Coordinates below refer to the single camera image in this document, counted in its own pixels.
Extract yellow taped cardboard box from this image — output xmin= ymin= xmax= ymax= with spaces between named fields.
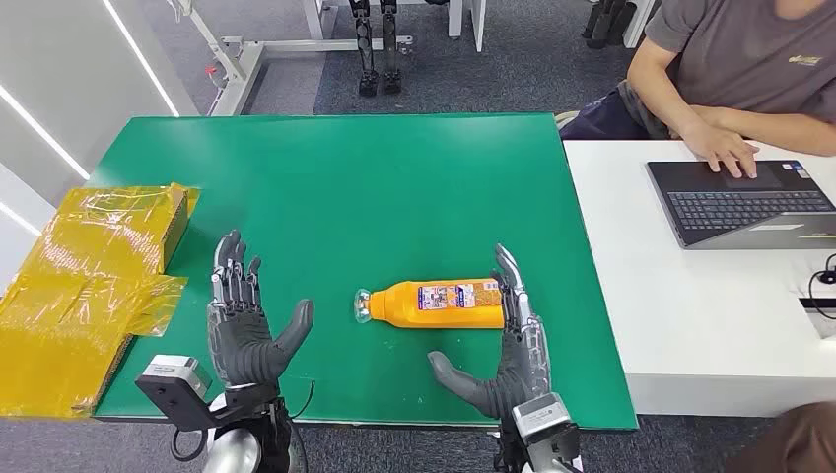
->
xmin=0 ymin=182 xmax=201 ymax=420

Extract white desk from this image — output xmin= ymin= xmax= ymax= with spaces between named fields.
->
xmin=562 ymin=138 xmax=836 ymax=419

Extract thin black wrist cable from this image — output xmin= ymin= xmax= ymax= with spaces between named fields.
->
xmin=287 ymin=380 xmax=316 ymax=421

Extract dark grey laptop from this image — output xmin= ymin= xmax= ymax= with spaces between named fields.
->
xmin=646 ymin=159 xmax=836 ymax=251

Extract orange plastic bottle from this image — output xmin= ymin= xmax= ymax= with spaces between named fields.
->
xmin=353 ymin=278 xmax=508 ymax=330

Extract black robot leg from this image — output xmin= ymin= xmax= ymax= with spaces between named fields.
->
xmin=380 ymin=0 xmax=404 ymax=96
xmin=349 ymin=0 xmax=381 ymax=98

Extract person's right hand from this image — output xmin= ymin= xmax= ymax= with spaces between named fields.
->
xmin=680 ymin=120 xmax=761 ymax=180

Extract brown rounded object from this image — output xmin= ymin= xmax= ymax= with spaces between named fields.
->
xmin=721 ymin=401 xmax=836 ymax=473

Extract black cable on desk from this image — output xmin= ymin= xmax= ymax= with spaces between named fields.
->
xmin=808 ymin=252 xmax=836 ymax=321

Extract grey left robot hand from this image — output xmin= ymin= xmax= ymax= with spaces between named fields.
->
xmin=206 ymin=230 xmax=315 ymax=390

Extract white table legs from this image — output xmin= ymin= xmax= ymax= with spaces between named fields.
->
xmin=447 ymin=0 xmax=488 ymax=53

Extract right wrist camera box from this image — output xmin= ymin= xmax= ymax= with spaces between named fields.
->
xmin=511 ymin=392 xmax=582 ymax=459

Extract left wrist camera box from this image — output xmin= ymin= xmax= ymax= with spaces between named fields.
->
xmin=135 ymin=354 xmax=214 ymax=433

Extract white metal stand frame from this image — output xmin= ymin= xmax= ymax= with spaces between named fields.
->
xmin=166 ymin=0 xmax=414 ymax=117

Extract black robot feet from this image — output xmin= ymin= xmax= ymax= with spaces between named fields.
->
xmin=581 ymin=0 xmax=638 ymax=50

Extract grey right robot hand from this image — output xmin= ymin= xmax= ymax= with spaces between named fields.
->
xmin=427 ymin=243 xmax=553 ymax=420

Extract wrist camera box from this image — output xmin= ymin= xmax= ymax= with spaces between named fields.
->
xmin=135 ymin=354 xmax=214 ymax=433
xmin=511 ymin=392 xmax=582 ymax=459

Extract thick black wrist cable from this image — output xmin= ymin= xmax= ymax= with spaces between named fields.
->
xmin=170 ymin=426 xmax=212 ymax=464

